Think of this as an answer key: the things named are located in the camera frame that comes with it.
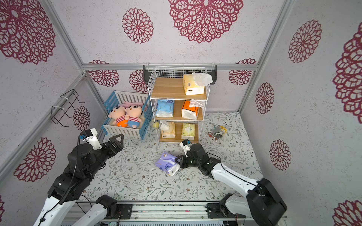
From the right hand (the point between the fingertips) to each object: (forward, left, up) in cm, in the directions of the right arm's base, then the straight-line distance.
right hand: (178, 160), depth 81 cm
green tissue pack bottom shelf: (+24, -6, -5) cm, 26 cm away
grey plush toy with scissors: (+25, -27, -6) cm, 37 cm away
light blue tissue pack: (+25, +8, +18) cm, 31 cm away
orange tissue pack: (+21, -7, +20) cm, 30 cm away
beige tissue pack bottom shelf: (+26, +9, -5) cm, 28 cm away
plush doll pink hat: (+34, +33, +5) cm, 48 cm away
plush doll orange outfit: (+34, +45, +3) cm, 56 cm away
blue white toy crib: (+49, +49, +6) cm, 69 cm away
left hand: (0, +27, +21) cm, 34 cm away
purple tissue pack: (-1, +6, 0) cm, 6 cm away
